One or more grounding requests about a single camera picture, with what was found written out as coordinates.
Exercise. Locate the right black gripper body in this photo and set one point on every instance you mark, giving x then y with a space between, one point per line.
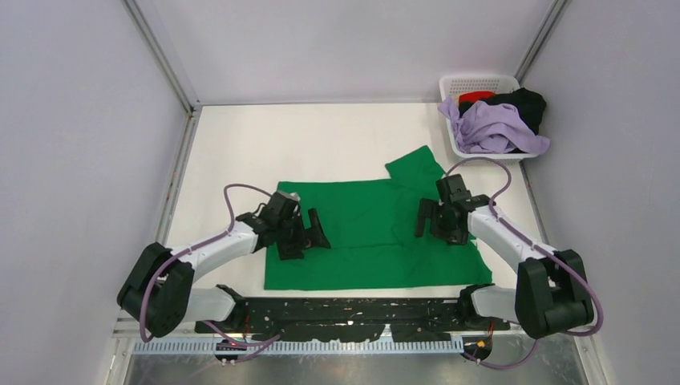
445 231

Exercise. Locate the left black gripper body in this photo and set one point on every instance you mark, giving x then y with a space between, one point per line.
292 232

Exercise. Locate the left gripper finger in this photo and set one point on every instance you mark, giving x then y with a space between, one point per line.
287 253
315 234

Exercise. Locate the green t shirt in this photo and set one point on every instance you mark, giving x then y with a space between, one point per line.
371 228

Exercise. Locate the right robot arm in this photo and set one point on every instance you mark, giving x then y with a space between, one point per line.
550 294

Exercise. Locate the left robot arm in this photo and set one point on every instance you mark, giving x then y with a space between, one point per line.
160 292

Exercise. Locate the lavender t shirt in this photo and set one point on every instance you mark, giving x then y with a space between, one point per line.
491 129

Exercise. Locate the red t shirt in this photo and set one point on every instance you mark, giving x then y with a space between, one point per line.
474 96

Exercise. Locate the white laundry basket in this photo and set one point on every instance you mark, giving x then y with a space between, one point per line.
456 85

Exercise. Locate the black t shirt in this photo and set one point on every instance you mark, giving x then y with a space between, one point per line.
530 105

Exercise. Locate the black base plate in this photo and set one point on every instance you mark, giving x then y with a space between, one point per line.
352 319

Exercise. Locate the left corner frame post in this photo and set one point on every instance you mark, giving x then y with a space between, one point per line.
155 33

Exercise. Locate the corner frame post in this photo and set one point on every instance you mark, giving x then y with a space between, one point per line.
155 33
546 28

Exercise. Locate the slotted cable duct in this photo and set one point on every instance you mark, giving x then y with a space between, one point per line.
214 346

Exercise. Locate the right corner frame post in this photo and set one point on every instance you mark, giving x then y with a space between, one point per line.
546 28

